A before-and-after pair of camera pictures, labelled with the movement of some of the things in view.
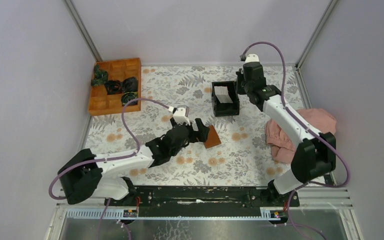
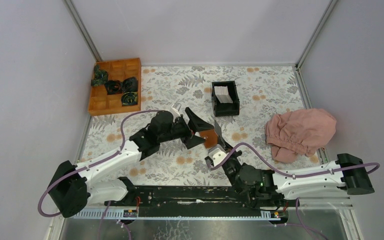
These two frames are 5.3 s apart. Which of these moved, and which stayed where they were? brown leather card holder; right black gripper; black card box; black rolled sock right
Moved: right black gripper
Stayed: brown leather card holder; black card box; black rolled sock right
